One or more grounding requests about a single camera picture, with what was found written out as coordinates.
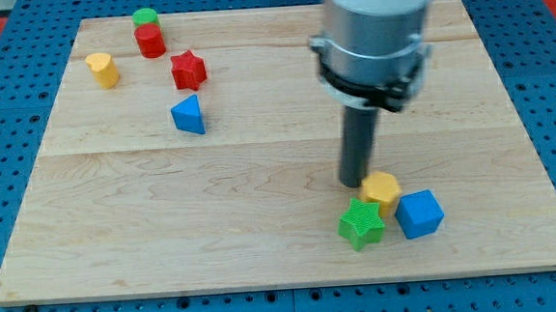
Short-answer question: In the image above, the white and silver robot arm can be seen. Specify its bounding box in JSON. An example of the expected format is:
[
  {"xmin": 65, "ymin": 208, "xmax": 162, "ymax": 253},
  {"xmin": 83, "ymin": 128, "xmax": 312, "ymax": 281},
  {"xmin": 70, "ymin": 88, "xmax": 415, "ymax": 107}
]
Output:
[{"xmin": 310, "ymin": 0, "xmax": 431, "ymax": 112}]

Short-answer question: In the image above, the red star block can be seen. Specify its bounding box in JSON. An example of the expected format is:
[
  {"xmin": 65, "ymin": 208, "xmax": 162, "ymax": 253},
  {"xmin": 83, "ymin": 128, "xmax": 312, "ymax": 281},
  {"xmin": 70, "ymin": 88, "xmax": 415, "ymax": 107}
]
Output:
[{"xmin": 170, "ymin": 50, "xmax": 208, "ymax": 92}]

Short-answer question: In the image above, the red cylinder block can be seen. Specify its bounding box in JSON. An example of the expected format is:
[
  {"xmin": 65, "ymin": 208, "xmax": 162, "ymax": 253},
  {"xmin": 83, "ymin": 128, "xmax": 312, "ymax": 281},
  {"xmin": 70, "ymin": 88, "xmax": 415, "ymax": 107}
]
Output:
[{"xmin": 134, "ymin": 23, "xmax": 166, "ymax": 59}]

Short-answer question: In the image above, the yellow heart block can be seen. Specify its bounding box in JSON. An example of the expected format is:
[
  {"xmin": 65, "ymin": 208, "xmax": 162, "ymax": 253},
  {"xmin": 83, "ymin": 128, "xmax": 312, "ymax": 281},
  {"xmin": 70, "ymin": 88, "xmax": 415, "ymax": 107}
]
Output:
[{"xmin": 85, "ymin": 52, "xmax": 120, "ymax": 89}]

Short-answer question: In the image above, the yellow hexagon block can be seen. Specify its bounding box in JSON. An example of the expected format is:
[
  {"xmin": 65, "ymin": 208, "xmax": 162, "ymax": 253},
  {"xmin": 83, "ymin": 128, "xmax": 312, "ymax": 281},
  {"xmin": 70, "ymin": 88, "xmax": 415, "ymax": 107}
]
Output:
[{"xmin": 358, "ymin": 171, "xmax": 403, "ymax": 217}]

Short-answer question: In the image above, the blue cube block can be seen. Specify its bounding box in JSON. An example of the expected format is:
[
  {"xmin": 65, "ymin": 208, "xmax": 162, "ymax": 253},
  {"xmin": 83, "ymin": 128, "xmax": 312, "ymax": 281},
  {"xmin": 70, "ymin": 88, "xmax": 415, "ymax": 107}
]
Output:
[{"xmin": 395, "ymin": 189, "xmax": 445, "ymax": 239}]

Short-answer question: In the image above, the green cylinder block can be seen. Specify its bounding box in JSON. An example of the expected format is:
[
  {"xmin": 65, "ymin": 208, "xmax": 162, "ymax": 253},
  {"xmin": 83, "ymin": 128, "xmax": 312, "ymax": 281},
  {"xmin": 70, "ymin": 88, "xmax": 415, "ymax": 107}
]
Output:
[{"xmin": 132, "ymin": 7, "xmax": 159, "ymax": 28}]

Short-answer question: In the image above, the blue triangle block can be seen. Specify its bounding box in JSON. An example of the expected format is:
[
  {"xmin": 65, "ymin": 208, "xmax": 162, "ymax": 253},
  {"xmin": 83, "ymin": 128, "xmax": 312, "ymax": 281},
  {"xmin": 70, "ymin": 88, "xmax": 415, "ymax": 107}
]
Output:
[{"xmin": 170, "ymin": 95, "xmax": 205, "ymax": 134}]

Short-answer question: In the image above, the green star block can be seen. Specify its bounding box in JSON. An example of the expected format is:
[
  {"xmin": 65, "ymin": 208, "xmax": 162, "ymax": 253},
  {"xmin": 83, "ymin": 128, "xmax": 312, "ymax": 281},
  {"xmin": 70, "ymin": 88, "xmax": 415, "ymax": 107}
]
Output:
[{"xmin": 338, "ymin": 198, "xmax": 385, "ymax": 252}]

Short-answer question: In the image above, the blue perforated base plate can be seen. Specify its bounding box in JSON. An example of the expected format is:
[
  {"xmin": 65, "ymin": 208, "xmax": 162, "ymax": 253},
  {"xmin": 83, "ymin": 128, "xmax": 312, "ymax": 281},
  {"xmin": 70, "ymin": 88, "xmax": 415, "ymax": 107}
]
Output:
[{"xmin": 0, "ymin": 0, "xmax": 556, "ymax": 312}]

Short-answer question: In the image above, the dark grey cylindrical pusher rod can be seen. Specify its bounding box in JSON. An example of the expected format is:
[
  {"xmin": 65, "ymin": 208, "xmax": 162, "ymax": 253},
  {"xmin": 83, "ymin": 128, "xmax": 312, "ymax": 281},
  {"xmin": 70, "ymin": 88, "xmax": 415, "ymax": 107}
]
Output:
[{"xmin": 339, "ymin": 106, "xmax": 378, "ymax": 188}]

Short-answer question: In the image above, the light wooden board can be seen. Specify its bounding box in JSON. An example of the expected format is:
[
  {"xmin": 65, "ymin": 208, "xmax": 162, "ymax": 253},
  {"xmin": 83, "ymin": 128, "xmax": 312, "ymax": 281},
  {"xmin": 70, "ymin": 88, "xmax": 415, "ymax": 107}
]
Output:
[{"xmin": 0, "ymin": 0, "xmax": 556, "ymax": 307}]

